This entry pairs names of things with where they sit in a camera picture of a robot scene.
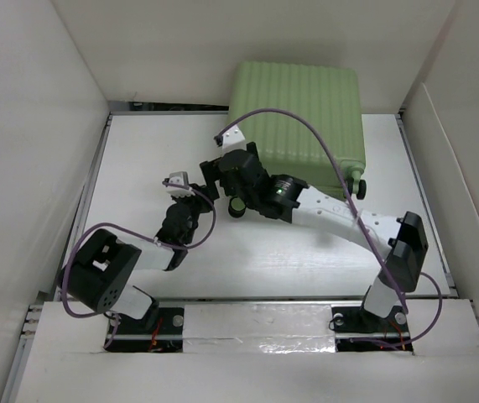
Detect green hard-shell suitcase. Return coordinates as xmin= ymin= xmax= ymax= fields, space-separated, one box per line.
xmin=228 ymin=61 xmax=367 ymax=200

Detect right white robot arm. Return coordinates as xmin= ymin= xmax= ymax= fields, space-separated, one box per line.
xmin=200 ymin=143 xmax=429 ymax=334

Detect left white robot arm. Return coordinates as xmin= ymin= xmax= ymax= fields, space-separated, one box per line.
xmin=58 ymin=181 xmax=218 ymax=333

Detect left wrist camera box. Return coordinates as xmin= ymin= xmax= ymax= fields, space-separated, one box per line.
xmin=163 ymin=171 xmax=195 ymax=198

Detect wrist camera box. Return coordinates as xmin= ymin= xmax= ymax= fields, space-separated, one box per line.
xmin=163 ymin=171 xmax=195 ymax=198
xmin=214 ymin=125 xmax=247 ymax=157

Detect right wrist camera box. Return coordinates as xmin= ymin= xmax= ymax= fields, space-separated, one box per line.
xmin=214 ymin=125 xmax=247 ymax=157

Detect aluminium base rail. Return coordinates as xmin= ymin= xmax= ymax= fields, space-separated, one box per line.
xmin=16 ymin=300 xmax=479 ymax=402

